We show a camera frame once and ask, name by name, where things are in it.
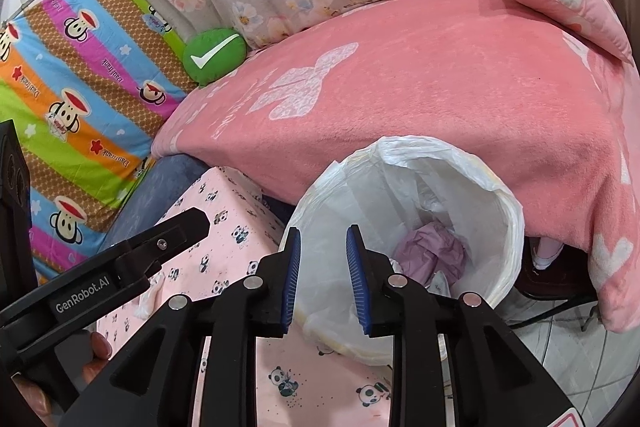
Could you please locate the person's left hand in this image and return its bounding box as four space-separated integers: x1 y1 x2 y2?
12 331 113 427

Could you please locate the purple cloth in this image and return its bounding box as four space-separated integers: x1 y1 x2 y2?
394 224 468 285

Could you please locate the black metal stand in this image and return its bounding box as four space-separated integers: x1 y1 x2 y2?
510 267 601 333

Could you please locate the blue-grey cushion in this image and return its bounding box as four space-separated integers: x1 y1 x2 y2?
97 154 211 253

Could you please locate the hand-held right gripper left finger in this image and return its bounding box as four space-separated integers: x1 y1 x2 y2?
60 227 303 427

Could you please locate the striped monkey print quilt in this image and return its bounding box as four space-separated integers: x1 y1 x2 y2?
0 0 201 280

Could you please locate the pink panda print cloth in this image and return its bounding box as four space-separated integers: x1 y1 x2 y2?
95 166 396 427

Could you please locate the pink fleece blanket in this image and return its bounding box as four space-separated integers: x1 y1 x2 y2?
150 0 640 334

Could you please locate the clear crumpled plastic wrapper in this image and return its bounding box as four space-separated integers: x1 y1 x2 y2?
135 277 166 320

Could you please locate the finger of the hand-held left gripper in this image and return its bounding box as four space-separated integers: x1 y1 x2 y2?
107 207 211 280

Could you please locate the white bin with plastic liner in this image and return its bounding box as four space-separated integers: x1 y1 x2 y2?
277 135 526 365

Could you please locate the white pink fabric item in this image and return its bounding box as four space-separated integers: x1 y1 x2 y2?
530 239 563 270

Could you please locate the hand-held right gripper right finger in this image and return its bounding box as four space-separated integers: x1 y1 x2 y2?
345 224 581 427

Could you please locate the green check mark pillow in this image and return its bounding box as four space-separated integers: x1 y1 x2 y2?
181 28 247 86

